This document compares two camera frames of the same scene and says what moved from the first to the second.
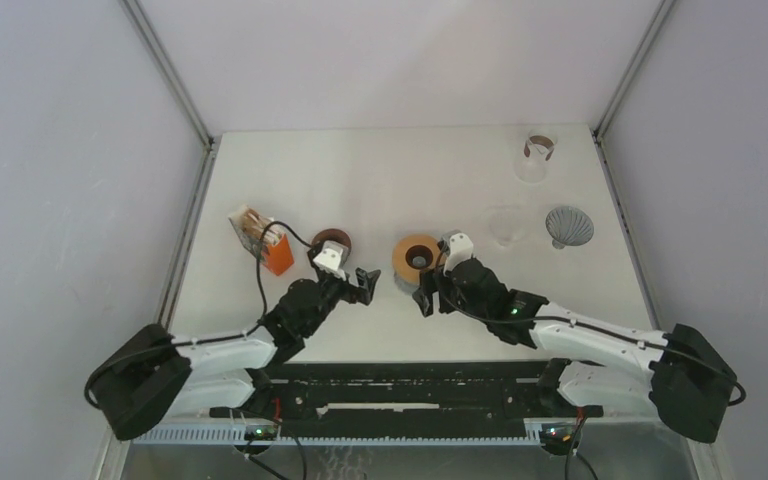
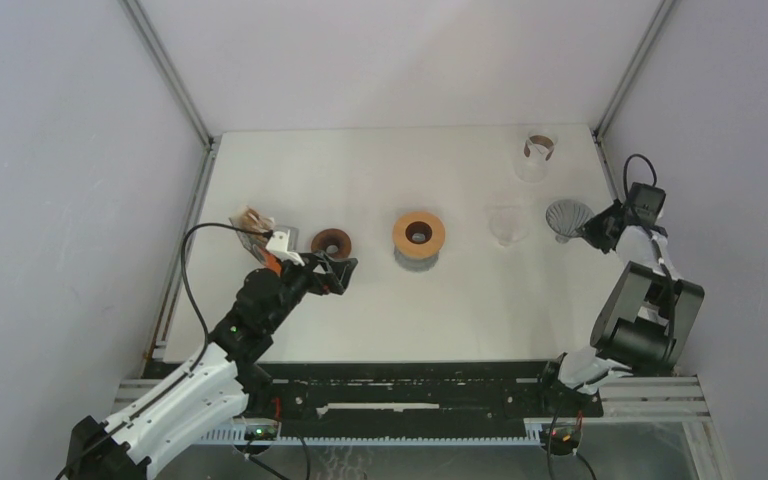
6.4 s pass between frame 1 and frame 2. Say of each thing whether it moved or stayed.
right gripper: moved
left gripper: moved
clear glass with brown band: stayed
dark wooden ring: stayed
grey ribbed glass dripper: moved
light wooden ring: moved
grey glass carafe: moved
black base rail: stayed
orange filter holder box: stayed
